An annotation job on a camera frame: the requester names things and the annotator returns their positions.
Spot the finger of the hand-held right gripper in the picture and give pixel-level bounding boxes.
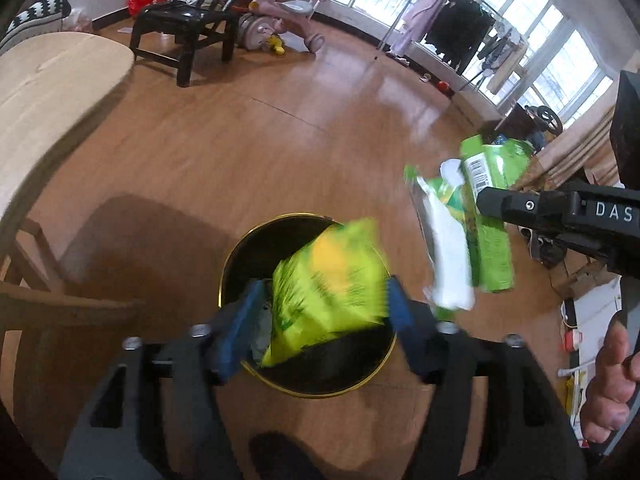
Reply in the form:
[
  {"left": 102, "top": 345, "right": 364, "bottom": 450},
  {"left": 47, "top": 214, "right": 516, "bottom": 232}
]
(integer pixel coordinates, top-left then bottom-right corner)
[{"left": 475, "top": 187, "right": 576, "bottom": 235}]

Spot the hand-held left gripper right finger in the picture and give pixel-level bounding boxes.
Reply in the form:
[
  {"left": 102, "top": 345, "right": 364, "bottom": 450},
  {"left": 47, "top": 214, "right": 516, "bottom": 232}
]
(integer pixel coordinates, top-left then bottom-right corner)
[{"left": 385, "top": 275, "right": 588, "bottom": 480}]

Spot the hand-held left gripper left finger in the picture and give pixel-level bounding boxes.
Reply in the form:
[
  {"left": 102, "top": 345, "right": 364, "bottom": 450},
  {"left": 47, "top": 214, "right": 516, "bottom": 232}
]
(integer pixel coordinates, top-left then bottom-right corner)
[{"left": 57, "top": 280, "right": 273, "bottom": 480}]

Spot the green white snack wrapper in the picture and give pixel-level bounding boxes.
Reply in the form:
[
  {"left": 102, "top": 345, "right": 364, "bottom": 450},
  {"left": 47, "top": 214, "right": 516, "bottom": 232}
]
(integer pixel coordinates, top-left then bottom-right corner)
[{"left": 404, "top": 135, "right": 536, "bottom": 311}]

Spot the yellow green snack bag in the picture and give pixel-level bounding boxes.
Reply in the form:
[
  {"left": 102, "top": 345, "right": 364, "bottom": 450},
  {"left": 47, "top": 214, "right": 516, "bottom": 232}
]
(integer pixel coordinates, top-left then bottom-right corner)
[{"left": 260, "top": 217, "right": 391, "bottom": 368}]

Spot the black gold-rimmed trash can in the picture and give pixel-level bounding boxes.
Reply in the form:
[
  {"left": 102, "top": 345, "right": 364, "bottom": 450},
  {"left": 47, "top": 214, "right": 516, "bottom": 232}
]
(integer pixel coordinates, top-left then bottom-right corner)
[{"left": 217, "top": 212, "right": 398, "bottom": 401}]

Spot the person's right hand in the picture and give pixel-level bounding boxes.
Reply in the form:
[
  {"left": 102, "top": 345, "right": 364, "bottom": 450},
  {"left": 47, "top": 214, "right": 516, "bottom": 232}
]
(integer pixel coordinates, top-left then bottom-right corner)
[{"left": 580, "top": 317, "right": 640, "bottom": 446}]

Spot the black jacket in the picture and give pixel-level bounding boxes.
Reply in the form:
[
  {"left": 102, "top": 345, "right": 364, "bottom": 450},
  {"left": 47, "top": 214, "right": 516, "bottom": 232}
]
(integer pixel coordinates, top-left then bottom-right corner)
[{"left": 425, "top": 0, "right": 496, "bottom": 71}]

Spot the pink garment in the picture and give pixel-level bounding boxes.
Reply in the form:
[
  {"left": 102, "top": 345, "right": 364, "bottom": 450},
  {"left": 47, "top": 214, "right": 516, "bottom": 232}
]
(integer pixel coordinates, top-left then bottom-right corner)
[{"left": 390, "top": 0, "right": 451, "bottom": 56}]

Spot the metal clothes rack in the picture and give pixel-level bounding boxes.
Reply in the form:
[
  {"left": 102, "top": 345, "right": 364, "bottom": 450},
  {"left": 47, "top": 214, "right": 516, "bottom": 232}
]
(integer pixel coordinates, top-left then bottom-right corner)
[{"left": 375, "top": 0, "right": 531, "bottom": 96}]

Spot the pink toy tricycle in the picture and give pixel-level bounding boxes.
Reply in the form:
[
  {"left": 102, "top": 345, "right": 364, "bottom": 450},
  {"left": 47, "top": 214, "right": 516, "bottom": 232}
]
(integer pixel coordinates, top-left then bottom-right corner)
[{"left": 237, "top": 0, "right": 336, "bottom": 53}]

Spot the light wooden table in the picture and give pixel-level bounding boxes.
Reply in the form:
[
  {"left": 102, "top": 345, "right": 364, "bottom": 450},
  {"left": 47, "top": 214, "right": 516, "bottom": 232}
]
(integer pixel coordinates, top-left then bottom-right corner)
[{"left": 0, "top": 31, "right": 136, "bottom": 226}]

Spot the black wooden chair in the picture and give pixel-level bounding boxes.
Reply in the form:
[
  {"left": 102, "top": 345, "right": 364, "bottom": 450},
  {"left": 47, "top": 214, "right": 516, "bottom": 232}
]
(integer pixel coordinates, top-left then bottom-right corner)
[{"left": 129, "top": 0, "right": 251, "bottom": 88}]

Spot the black white striped cushion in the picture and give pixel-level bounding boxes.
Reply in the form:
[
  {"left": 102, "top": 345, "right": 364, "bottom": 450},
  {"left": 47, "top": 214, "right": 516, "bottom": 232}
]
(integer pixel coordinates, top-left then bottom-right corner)
[{"left": 0, "top": 0, "right": 71, "bottom": 51}]

